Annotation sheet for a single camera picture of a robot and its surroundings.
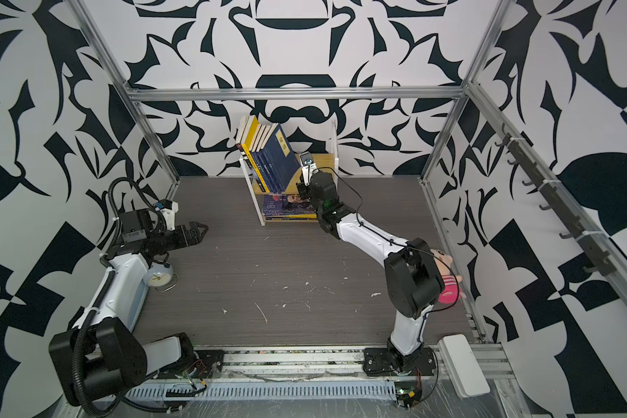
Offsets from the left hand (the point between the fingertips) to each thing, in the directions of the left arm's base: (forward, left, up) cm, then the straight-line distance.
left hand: (191, 227), depth 84 cm
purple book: (+14, -29, -7) cm, 33 cm away
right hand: (+14, -37, +13) cm, 42 cm away
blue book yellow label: (+16, -29, +14) cm, 36 cm away
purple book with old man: (+11, -31, -11) cm, 35 cm away
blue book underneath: (+17, -29, +14) cm, 36 cm away
